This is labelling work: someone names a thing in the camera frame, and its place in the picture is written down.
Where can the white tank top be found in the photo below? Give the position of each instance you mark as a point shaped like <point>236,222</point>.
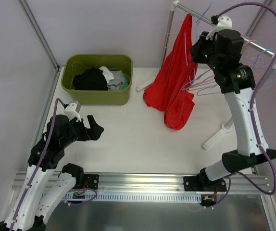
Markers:
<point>107,73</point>

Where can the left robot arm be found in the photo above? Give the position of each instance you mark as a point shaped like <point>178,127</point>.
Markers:
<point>32,211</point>

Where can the grey tank top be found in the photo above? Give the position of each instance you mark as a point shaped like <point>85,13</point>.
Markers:
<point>118,82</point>

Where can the pink wire hanger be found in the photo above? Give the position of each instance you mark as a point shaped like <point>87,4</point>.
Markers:
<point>197,80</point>

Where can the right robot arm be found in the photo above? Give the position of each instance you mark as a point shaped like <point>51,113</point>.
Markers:
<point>222,53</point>

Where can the olive green plastic basin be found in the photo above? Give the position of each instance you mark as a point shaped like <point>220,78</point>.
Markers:
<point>78,63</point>

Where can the black tank top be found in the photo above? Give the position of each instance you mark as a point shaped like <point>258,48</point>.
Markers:
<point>90,79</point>

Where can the aluminium rail with cable duct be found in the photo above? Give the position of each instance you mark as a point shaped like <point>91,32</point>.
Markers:
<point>178,188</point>

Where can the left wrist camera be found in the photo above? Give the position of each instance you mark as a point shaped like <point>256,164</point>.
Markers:
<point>71,110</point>

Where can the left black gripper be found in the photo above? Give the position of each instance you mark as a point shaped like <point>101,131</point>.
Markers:
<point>89,130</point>

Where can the green tank top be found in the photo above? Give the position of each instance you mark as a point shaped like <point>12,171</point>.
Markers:
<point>128,81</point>

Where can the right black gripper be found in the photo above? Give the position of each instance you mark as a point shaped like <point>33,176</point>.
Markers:
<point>198,51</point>

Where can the red tank top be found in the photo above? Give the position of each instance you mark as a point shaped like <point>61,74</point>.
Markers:
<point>167,93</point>

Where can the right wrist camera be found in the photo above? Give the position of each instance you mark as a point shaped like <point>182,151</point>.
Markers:
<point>220,22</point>

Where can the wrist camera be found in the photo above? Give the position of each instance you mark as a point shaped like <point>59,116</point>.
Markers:
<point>220,22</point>
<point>71,110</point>

